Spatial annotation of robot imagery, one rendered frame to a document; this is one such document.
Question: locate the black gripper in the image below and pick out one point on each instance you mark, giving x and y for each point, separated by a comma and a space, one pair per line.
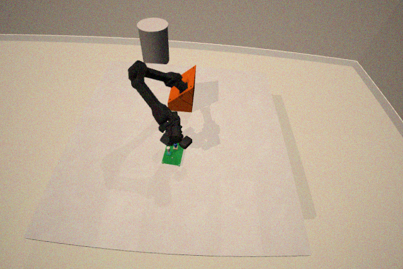
186, 141

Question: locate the green circuit board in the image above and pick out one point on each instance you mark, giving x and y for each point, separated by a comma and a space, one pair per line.
173, 155

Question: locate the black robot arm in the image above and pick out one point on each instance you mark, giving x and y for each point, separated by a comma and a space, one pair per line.
136, 74

